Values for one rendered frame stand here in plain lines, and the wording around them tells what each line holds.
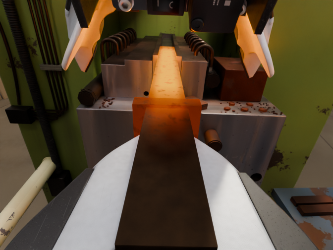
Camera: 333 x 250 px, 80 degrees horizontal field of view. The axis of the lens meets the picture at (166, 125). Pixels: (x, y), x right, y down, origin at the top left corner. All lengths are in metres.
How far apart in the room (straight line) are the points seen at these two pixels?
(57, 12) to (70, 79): 0.16
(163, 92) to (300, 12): 0.48
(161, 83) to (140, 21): 0.68
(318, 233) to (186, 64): 0.40
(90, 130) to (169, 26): 0.58
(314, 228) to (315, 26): 0.44
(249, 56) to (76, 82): 0.49
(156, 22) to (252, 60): 0.70
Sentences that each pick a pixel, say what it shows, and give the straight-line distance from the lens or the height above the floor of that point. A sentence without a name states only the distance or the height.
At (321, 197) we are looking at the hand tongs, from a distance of 0.57.
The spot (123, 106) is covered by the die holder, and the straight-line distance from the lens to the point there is 0.38.
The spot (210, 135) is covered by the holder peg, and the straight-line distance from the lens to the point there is 0.36.
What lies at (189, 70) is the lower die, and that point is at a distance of 0.40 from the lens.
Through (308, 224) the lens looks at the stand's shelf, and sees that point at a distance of 0.52.
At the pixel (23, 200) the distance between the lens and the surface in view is 0.66.
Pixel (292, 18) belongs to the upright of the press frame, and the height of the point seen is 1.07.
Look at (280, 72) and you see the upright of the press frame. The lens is 0.62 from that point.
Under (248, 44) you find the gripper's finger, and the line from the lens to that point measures 0.18.
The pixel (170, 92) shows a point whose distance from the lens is 0.17.
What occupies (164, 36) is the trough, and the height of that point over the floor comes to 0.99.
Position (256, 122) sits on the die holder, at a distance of 0.40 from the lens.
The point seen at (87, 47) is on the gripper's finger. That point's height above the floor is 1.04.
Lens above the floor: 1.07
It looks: 30 degrees down
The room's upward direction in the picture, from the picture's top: 3 degrees clockwise
